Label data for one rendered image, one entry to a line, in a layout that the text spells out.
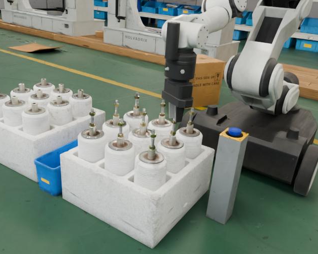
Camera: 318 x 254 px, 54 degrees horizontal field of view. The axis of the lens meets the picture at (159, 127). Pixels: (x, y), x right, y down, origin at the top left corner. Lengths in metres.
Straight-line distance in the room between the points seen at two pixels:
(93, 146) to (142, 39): 2.54
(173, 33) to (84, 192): 0.58
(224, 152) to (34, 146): 0.67
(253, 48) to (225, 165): 0.45
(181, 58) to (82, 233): 0.61
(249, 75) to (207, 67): 0.93
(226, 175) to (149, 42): 2.56
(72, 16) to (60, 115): 3.08
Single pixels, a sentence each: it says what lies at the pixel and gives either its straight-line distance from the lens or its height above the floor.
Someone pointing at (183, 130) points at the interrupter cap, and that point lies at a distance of 1.11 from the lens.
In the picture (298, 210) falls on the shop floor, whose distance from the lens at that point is 1.29.
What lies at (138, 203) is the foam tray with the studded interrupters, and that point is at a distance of 0.92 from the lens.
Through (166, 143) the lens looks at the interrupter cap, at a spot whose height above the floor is 0.25.
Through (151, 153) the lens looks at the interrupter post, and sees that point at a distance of 0.90.
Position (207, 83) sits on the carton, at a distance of 2.10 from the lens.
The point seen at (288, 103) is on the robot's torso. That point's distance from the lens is 1.49.
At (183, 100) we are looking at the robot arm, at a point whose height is 0.42.
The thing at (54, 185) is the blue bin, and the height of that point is 0.05.
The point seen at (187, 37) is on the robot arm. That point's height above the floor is 0.59.
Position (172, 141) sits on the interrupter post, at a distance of 0.99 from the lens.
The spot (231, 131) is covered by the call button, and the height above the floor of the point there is 0.33.
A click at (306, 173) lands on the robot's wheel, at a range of 1.27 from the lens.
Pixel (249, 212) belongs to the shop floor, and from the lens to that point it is 1.20.
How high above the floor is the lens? 0.70
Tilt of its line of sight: 24 degrees down
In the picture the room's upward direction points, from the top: 5 degrees clockwise
